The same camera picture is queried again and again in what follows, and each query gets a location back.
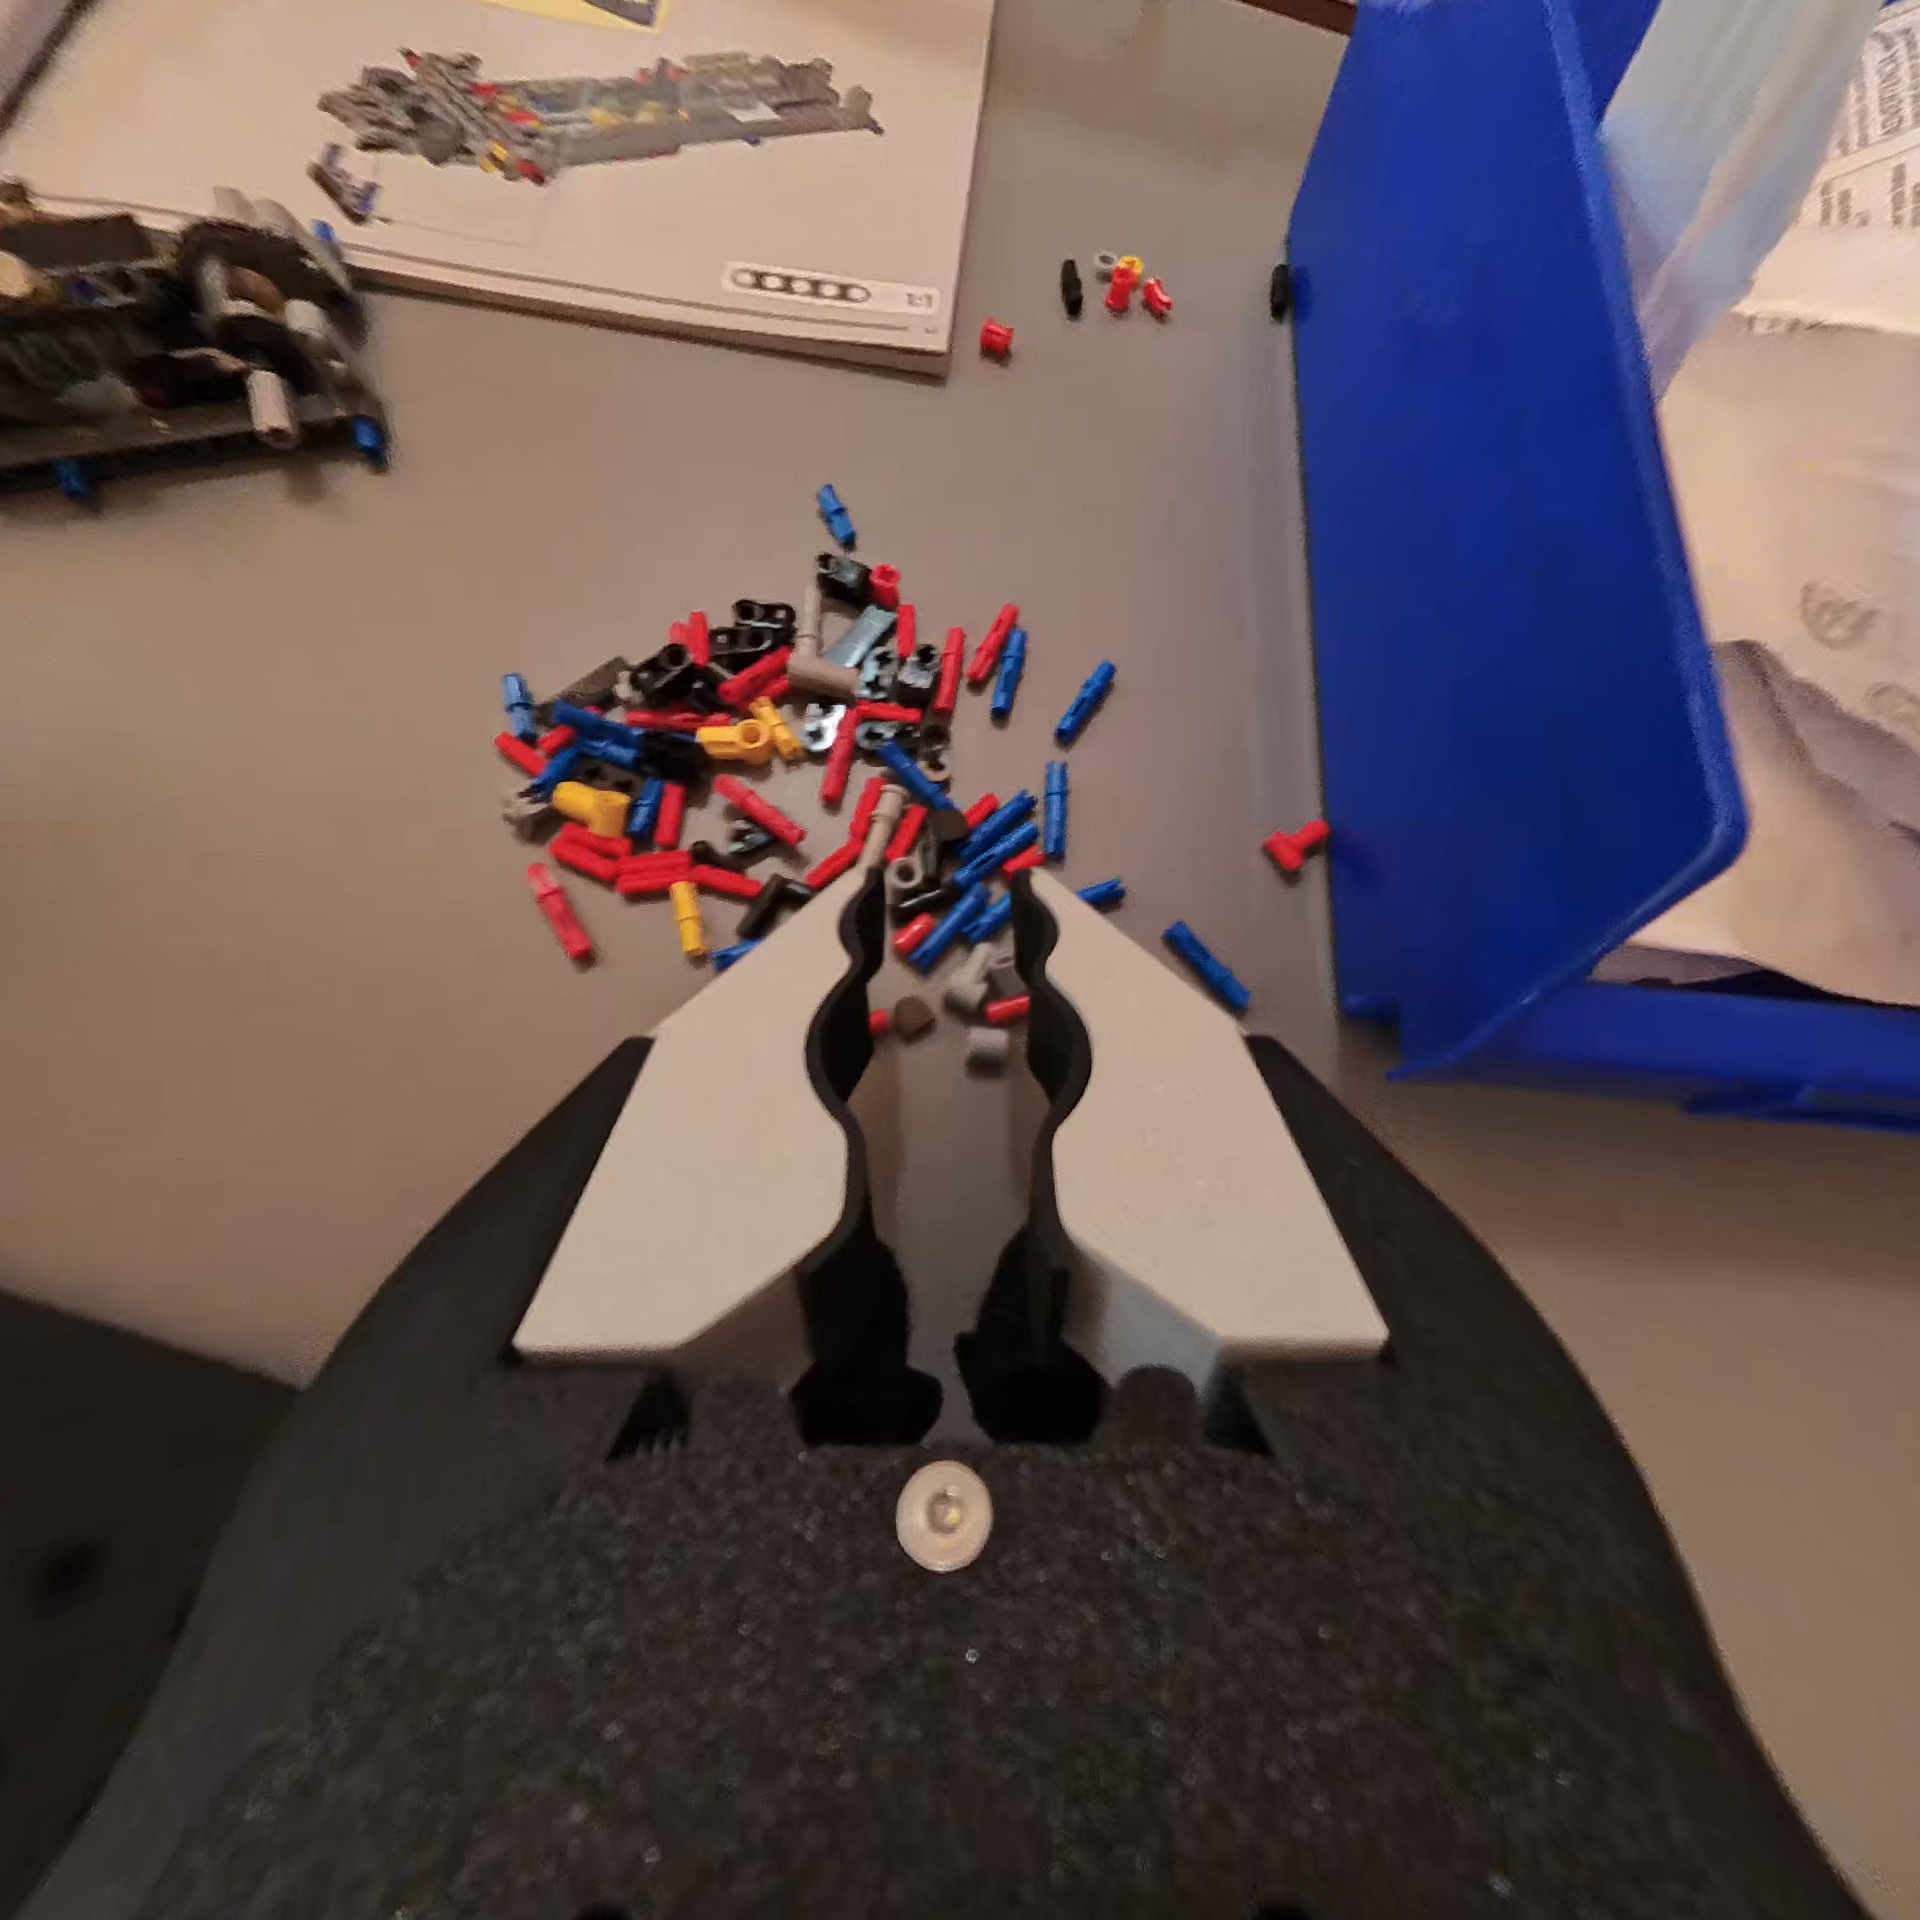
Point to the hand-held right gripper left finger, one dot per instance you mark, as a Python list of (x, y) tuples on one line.
[(675, 1230)]

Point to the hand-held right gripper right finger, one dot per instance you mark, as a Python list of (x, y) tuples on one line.
[(1214, 1230)]

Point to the pile of mixed lego pieces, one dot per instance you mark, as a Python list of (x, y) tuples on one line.
[(721, 751)]

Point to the long lego chassis assembly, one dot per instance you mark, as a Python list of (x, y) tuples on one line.
[(150, 361)]

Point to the lego instruction sheet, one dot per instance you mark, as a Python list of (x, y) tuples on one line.
[(675, 194)]

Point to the blue lego pin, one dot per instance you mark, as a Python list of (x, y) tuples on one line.
[(1205, 963)]

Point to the small red yellow lego cluster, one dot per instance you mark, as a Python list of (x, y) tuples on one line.
[(1118, 282)]

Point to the black perforated panel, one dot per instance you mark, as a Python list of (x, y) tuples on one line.
[(104, 1575)]

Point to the blue plastic bin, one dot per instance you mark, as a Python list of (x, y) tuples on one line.
[(1471, 601)]

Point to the crumpled white paper bag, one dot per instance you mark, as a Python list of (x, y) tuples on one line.
[(1801, 601)]

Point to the clear plastic bag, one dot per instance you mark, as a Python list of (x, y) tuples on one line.
[(1724, 151)]

